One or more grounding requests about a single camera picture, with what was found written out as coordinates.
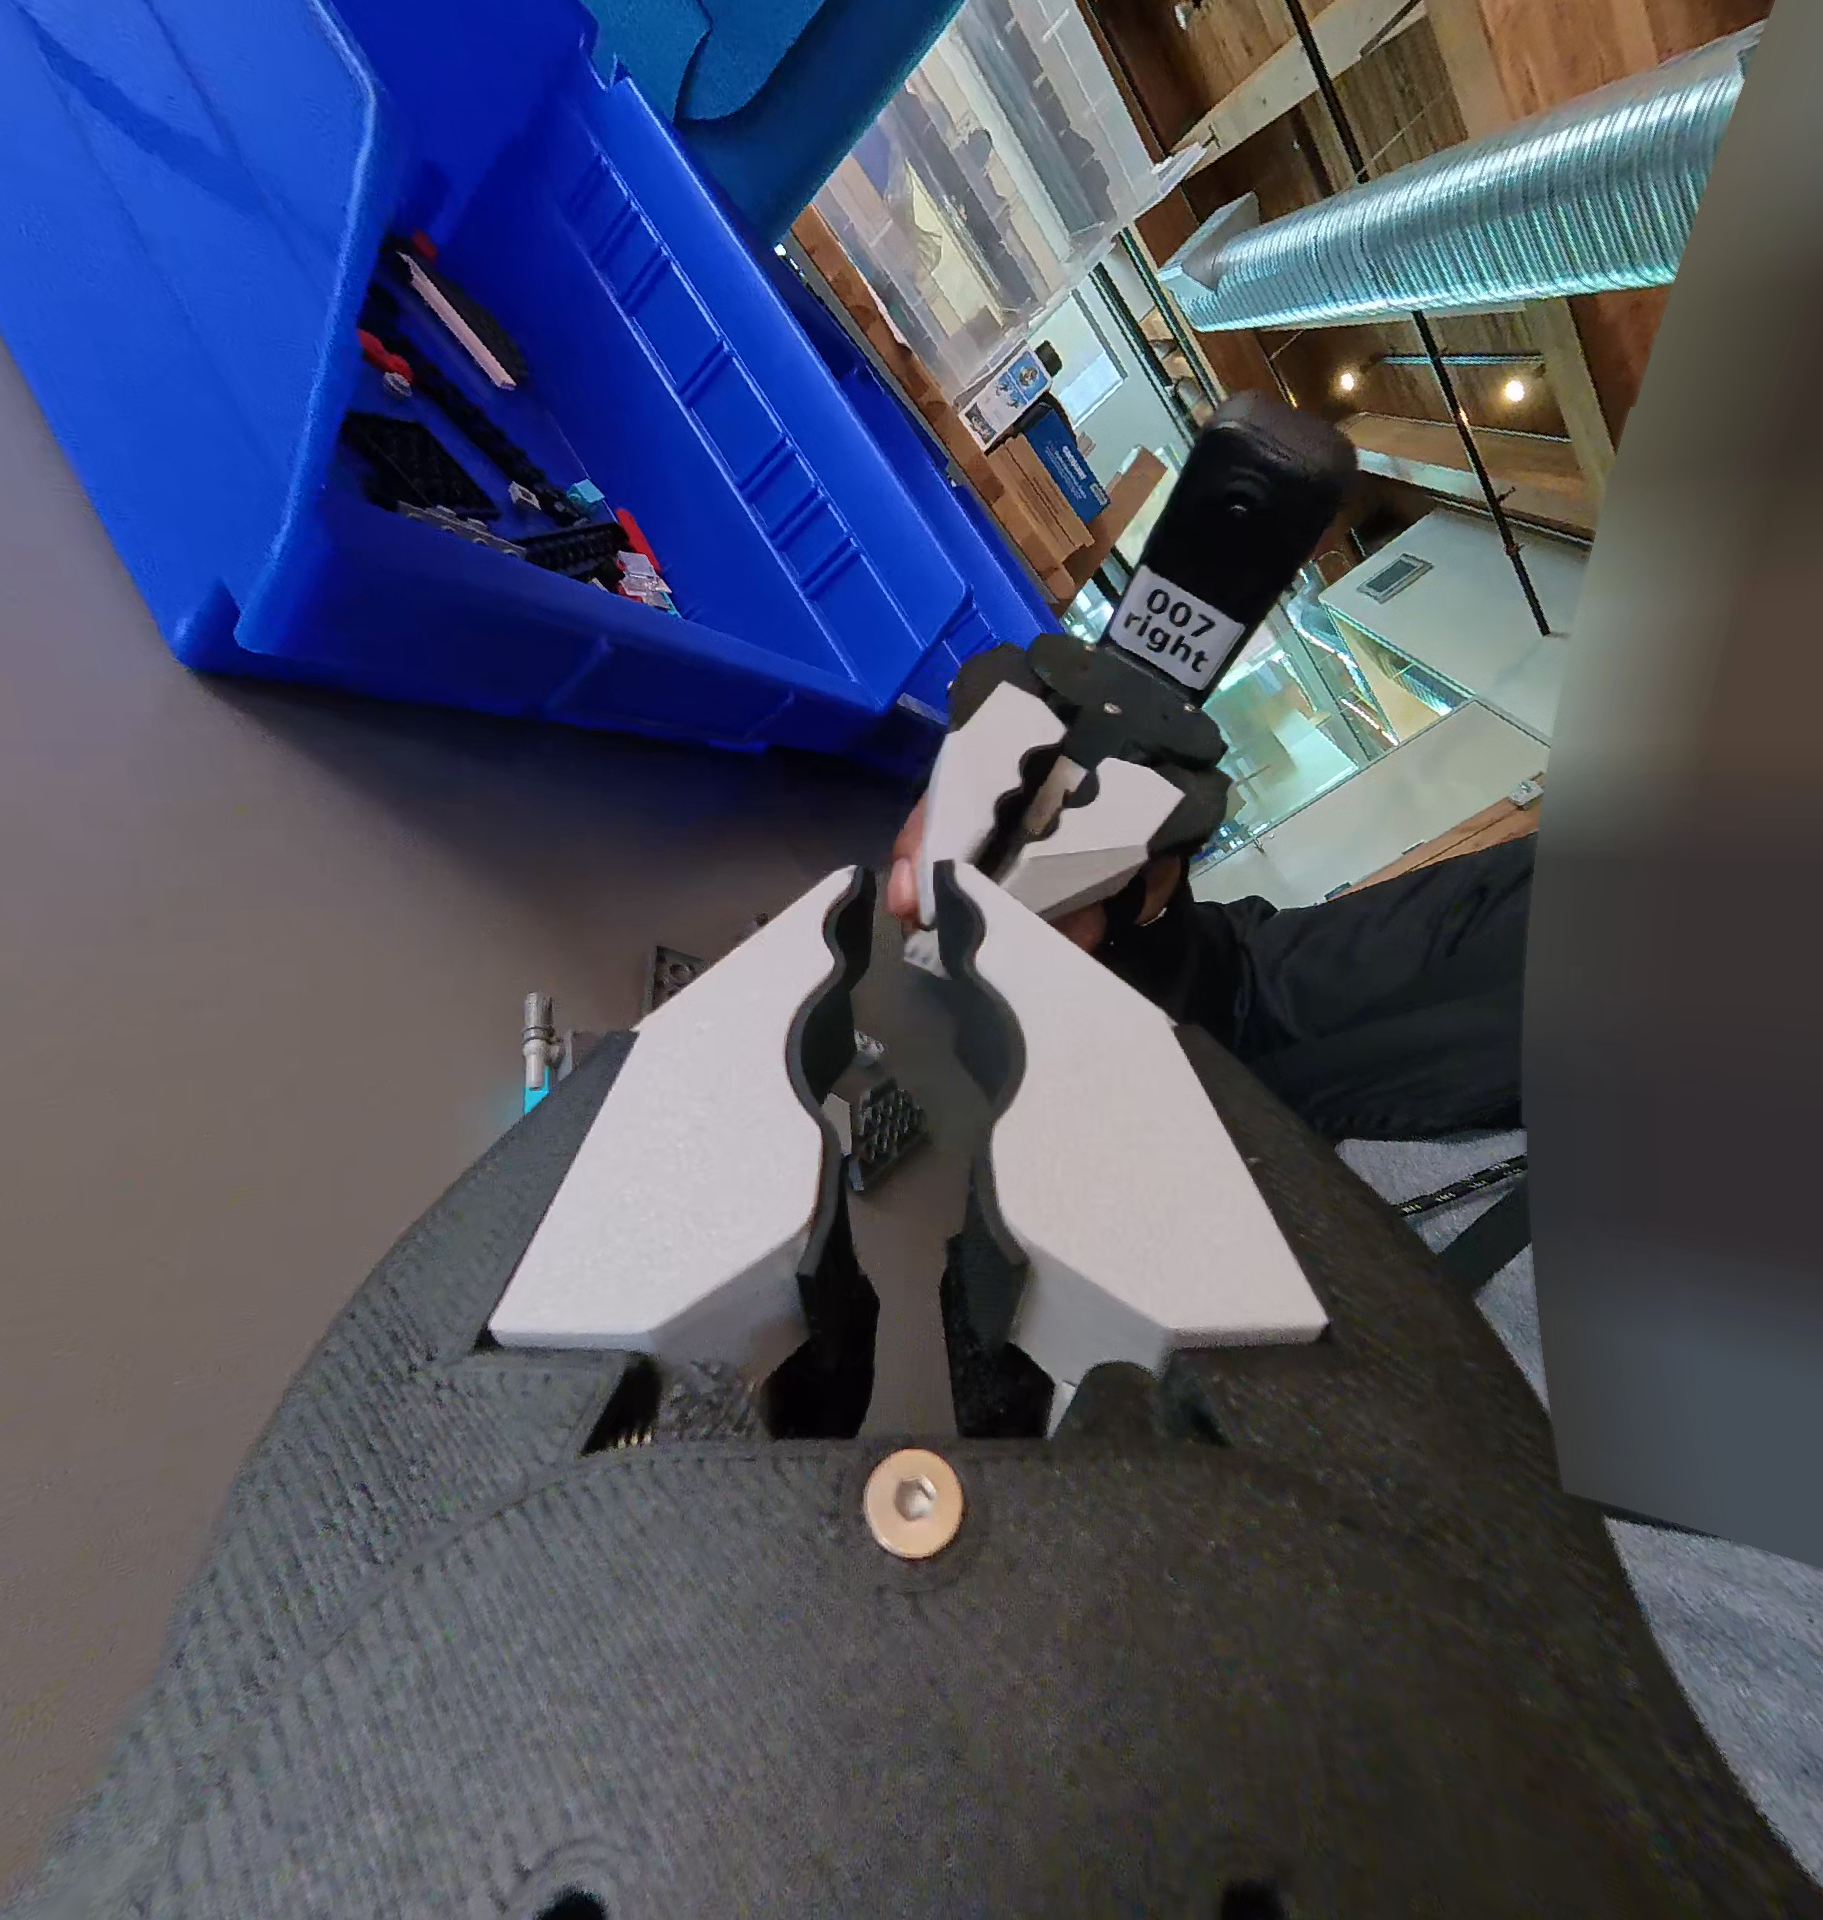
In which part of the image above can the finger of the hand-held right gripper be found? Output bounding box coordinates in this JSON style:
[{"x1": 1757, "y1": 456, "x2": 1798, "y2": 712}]
[
  {"x1": 910, "y1": 681, "x2": 1076, "y2": 934},
  {"x1": 994, "y1": 754, "x2": 1186, "y2": 922}
]

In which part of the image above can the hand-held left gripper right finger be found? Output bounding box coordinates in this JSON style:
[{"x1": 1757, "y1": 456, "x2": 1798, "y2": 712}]
[{"x1": 934, "y1": 861, "x2": 1331, "y2": 1440}]

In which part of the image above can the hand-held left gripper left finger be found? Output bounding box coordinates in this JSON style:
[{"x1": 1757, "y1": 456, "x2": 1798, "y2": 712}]
[{"x1": 489, "y1": 861, "x2": 883, "y2": 1440}]

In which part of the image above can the blue plastic bin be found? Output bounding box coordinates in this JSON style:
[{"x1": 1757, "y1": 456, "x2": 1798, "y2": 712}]
[
  {"x1": 580, "y1": 59, "x2": 1069, "y2": 737},
  {"x1": 0, "y1": 0, "x2": 976, "y2": 756}
]

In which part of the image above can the person's right forearm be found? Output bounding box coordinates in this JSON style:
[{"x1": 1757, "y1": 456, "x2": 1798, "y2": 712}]
[{"x1": 1133, "y1": 831, "x2": 1547, "y2": 1144}]

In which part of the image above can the grey desk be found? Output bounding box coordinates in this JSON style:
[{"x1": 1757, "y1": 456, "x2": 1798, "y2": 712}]
[{"x1": 0, "y1": 254, "x2": 973, "y2": 1920}]

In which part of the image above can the person's right hand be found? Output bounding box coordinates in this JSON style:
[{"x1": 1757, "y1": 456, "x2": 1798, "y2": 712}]
[{"x1": 884, "y1": 816, "x2": 1156, "y2": 965}]

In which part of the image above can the blue cardboard box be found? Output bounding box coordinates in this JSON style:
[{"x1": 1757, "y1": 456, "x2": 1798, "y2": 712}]
[{"x1": 1024, "y1": 412, "x2": 1111, "y2": 523}]

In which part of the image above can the dark grey wedge plate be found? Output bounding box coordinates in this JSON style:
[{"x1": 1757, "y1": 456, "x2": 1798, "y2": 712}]
[{"x1": 847, "y1": 1077, "x2": 939, "y2": 1198}]

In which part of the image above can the small picture card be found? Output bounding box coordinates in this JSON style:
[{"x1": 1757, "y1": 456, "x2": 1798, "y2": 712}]
[{"x1": 960, "y1": 343, "x2": 1067, "y2": 448}]

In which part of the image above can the clear plastic drawer stack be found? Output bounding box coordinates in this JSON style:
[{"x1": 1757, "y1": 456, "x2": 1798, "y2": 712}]
[{"x1": 809, "y1": 0, "x2": 1210, "y2": 403}]

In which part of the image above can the pile of mixed toy bricks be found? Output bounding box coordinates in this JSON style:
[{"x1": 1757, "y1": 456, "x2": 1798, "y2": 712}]
[{"x1": 339, "y1": 231, "x2": 688, "y2": 620}]

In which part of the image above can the grey sweatshirt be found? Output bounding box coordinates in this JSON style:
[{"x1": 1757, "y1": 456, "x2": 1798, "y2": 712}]
[{"x1": 1331, "y1": 1131, "x2": 1823, "y2": 1894}]

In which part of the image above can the black patterned cord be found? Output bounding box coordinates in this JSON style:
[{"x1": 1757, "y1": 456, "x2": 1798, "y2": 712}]
[{"x1": 1391, "y1": 1153, "x2": 1531, "y2": 1220}]

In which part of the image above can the black shoulder strap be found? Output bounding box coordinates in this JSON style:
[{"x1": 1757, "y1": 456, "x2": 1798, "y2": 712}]
[{"x1": 1436, "y1": 1198, "x2": 1535, "y2": 1295}]

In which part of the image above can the silver ventilation duct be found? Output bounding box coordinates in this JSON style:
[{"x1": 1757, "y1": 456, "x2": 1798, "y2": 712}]
[{"x1": 1154, "y1": 28, "x2": 1760, "y2": 336}]

